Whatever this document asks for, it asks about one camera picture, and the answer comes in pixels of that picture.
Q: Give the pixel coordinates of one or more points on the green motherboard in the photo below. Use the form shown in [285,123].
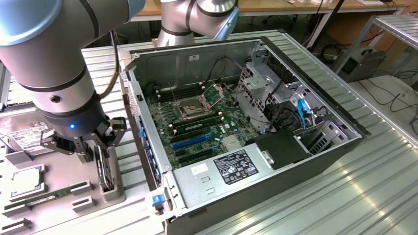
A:
[225,122]

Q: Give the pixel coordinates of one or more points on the blue expansion slot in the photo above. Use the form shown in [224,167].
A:
[189,142]

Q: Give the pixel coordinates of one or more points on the small silver heatsink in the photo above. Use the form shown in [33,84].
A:
[233,142]

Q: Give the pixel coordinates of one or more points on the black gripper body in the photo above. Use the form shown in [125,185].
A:
[77,120]

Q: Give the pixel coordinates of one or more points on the grey power supply unit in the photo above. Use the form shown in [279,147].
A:
[209,181]

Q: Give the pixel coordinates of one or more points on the black floor machine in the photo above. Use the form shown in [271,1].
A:
[363,63]

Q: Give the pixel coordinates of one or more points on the CPU socket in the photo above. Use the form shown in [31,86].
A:
[193,107]

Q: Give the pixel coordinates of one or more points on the aluminium slat frame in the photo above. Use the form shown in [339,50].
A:
[396,29]

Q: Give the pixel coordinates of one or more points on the perforated metal disk bay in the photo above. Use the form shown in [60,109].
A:
[258,93]

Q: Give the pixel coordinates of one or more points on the blue case latch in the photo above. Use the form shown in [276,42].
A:
[158,199]

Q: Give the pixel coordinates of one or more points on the silver hard disk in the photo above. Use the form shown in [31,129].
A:
[23,137]

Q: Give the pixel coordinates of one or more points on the installed dark RAM stick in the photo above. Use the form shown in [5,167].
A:
[196,122]
[202,127]

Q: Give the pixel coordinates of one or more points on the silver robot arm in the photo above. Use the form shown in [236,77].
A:
[49,56]

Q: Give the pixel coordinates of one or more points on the black plastic shroud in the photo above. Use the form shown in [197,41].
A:
[284,149]

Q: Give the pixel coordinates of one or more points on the grey parts rack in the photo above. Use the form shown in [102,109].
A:
[62,176]

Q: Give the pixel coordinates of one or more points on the green RAM stick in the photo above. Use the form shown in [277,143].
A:
[46,195]

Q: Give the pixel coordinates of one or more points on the thin metal locking lever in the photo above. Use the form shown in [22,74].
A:
[174,94]

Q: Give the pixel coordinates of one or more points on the black open PC case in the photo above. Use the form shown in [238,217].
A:
[327,80]

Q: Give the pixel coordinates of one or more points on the black graphics card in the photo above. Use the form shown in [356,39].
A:
[105,169]

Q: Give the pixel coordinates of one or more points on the long wooden desk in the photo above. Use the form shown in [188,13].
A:
[277,7]

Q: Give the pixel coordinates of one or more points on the silver CPU chip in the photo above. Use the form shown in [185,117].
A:
[27,182]

